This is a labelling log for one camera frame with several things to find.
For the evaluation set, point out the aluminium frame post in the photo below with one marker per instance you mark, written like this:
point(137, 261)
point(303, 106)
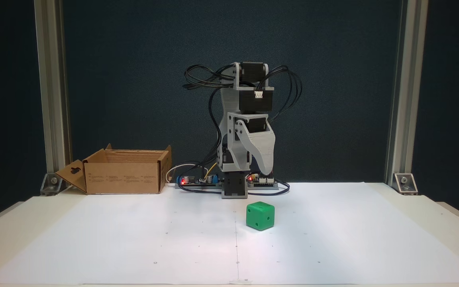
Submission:
point(52, 79)
point(407, 79)

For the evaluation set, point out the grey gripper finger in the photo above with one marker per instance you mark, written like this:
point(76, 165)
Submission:
point(263, 151)
point(242, 135)

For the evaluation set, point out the brown cardboard box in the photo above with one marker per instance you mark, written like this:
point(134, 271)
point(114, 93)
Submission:
point(122, 175)

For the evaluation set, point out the metal corner bracket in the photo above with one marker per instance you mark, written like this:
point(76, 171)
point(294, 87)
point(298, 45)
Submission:
point(405, 182)
point(52, 183)

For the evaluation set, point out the blue circuit board with capacitors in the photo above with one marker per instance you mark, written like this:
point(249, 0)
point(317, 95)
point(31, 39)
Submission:
point(193, 180)

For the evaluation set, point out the green die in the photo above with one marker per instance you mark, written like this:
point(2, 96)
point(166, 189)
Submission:
point(259, 216)

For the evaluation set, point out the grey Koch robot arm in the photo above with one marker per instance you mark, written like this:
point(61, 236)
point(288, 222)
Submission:
point(229, 103)

